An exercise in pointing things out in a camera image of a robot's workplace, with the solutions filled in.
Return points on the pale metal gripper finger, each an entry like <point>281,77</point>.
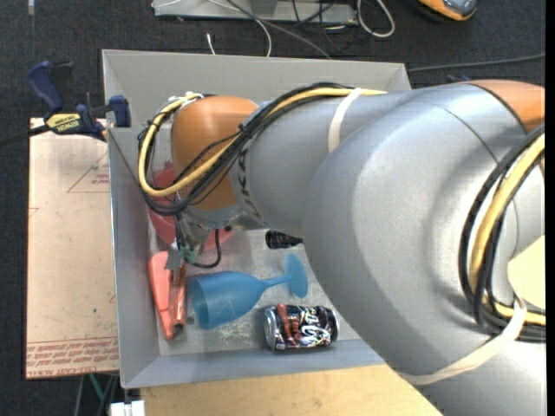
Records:
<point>172,261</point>
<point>184,293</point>

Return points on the orange wedge-shaped toy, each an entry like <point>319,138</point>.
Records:
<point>159,293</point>

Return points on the red plastic bowl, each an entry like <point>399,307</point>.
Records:
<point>161,223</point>

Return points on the grey metal bin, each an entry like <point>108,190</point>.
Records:
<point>134,249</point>

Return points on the blue plastic wine glass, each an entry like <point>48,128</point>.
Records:
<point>225,297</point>

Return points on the brown cardboard board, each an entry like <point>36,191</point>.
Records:
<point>69,241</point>

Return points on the crushed black drink can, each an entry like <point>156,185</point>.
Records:
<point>303,326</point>

